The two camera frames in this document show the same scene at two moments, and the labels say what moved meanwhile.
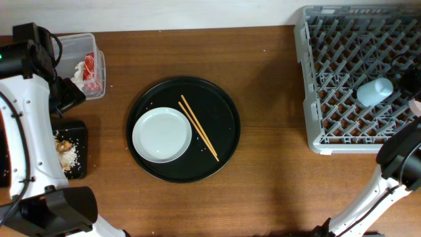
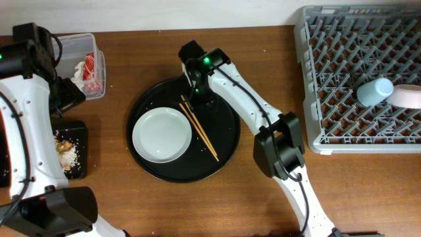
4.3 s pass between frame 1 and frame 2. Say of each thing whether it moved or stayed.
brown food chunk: stayed
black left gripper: stayed
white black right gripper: moved
